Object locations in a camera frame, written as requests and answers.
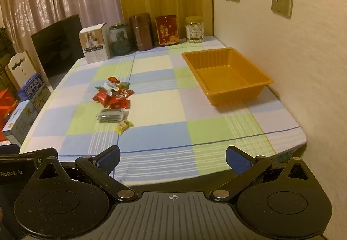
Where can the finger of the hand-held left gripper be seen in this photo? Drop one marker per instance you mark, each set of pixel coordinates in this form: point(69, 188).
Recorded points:
point(9, 149)
point(40, 153)

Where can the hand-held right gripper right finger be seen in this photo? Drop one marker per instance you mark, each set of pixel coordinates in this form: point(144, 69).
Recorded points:
point(238, 160)

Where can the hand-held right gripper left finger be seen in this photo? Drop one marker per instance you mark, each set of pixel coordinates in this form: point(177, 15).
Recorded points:
point(108, 159)

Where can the yellow candy wrapper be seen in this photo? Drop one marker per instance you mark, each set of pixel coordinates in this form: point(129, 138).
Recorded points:
point(124, 126)

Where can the dark snack packet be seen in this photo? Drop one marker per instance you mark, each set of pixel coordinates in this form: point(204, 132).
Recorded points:
point(111, 116)

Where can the red candy wrapper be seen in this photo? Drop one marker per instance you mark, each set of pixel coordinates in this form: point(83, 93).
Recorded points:
point(100, 97)
point(127, 93)
point(119, 103)
point(113, 79)

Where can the jelly cup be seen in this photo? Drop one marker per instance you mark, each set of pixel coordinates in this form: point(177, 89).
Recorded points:
point(123, 85)

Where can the orange plastic tray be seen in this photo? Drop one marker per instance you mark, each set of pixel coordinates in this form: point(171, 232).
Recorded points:
point(230, 77)

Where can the white blue carton box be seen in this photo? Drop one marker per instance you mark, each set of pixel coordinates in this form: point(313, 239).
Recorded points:
point(20, 119)

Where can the red gift bag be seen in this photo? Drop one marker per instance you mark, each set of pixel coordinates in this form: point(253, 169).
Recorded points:
point(6, 105)

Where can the blue milk carton box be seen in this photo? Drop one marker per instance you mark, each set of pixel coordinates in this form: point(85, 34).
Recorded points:
point(34, 88)

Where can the dark wooden furniture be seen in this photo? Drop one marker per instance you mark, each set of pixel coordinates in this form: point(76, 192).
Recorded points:
point(5, 50)

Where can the black monitor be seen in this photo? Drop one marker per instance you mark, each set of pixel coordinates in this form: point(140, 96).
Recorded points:
point(58, 45)

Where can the white product box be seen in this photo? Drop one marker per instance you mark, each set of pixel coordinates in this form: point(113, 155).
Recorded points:
point(95, 43)

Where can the green glass jar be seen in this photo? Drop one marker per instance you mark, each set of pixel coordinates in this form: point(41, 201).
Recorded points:
point(120, 39)

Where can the brown thermos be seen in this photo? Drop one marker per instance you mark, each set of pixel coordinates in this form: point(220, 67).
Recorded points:
point(141, 32)

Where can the yellow lid plastic jar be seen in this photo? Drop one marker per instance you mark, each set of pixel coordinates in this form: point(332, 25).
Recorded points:
point(194, 30)

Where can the red gift box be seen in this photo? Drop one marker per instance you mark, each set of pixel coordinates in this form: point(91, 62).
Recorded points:
point(167, 30)

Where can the beige wall outlet plate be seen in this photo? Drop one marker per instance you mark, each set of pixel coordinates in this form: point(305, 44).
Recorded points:
point(282, 1)

